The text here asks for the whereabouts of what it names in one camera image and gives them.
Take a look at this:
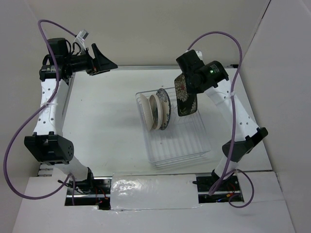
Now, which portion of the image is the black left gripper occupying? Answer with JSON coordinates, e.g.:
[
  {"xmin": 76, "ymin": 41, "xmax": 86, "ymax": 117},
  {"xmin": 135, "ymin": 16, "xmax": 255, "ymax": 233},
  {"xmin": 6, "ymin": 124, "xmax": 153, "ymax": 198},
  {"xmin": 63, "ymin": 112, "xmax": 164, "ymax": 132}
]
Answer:
[{"xmin": 64, "ymin": 43, "xmax": 117, "ymax": 76}]

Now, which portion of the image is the dark square patterned plate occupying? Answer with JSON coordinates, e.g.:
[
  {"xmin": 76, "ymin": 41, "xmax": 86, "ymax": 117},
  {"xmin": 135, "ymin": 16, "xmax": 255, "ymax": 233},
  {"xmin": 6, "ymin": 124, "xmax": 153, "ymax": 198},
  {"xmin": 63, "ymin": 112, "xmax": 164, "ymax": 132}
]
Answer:
[{"xmin": 174, "ymin": 74, "xmax": 197, "ymax": 117}]

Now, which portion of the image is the blue and white patterned plate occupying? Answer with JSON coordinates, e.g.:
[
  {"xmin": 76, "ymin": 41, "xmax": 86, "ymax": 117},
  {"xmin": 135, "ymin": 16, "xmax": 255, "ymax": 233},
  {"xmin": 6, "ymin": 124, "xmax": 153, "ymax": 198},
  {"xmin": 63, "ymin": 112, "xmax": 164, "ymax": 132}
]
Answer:
[{"xmin": 156, "ymin": 88, "xmax": 171, "ymax": 130}]

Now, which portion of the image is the cream plate with blue centre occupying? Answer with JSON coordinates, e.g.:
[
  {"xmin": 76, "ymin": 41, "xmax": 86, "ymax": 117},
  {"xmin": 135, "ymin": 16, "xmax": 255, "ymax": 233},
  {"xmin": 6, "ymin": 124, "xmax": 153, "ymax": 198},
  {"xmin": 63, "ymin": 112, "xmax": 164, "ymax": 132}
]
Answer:
[{"xmin": 149, "ymin": 94, "xmax": 165, "ymax": 130}]

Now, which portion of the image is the orange rimmed petal pattern plate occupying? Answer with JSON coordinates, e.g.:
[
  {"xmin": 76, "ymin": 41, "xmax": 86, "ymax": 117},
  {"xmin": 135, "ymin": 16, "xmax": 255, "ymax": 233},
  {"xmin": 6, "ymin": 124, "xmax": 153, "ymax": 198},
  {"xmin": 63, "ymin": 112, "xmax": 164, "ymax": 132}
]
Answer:
[{"xmin": 139, "ymin": 93, "xmax": 154, "ymax": 131}]

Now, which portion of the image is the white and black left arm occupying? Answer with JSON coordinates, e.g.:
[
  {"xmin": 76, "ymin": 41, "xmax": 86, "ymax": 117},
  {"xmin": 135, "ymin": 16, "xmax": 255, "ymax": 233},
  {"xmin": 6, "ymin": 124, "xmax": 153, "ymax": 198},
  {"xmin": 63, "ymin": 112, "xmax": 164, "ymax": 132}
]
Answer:
[{"xmin": 24, "ymin": 41, "xmax": 118, "ymax": 194}]

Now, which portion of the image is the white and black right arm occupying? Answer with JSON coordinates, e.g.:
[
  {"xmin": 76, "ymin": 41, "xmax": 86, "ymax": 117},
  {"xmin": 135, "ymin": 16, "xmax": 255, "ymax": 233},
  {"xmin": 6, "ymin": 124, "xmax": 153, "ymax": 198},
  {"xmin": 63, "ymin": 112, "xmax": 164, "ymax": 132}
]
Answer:
[{"xmin": 174, "ymin": 50, "xmax": 268, "ymax": 190}]

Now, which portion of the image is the silver taped front panel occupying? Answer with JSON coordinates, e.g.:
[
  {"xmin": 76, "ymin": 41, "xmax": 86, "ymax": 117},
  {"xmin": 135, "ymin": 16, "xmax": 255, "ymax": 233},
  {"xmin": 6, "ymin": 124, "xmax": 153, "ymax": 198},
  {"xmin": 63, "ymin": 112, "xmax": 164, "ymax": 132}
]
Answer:
[{"xmin": 110, "ymin": 174, "xmax": 199, "ymax": 211}]

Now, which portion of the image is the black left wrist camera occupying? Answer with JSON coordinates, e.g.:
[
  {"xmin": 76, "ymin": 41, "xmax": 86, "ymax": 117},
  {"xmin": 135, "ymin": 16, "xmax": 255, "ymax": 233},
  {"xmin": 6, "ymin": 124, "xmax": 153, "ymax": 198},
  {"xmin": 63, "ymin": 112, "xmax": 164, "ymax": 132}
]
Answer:
[{"xmin": 48, "ymin": 38, "xmax": 69, "ymax": 58}]

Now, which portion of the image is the white wire dish rack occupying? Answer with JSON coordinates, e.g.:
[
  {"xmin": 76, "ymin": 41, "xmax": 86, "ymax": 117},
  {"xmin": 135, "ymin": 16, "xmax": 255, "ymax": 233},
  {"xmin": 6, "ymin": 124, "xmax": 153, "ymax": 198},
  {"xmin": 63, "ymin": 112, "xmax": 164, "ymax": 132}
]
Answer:
[{"xmin": 136, "ymin": 87, "xmax": 214, "ymax": 168}]

